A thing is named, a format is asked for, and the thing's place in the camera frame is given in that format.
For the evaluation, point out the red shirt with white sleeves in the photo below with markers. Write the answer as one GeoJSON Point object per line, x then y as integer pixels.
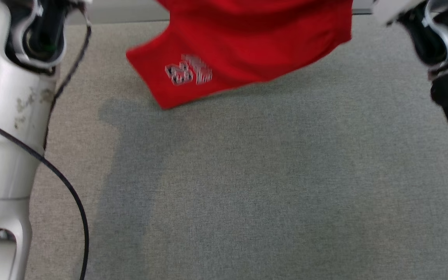
{"type": "Point", "coordinates": [247, 39]}

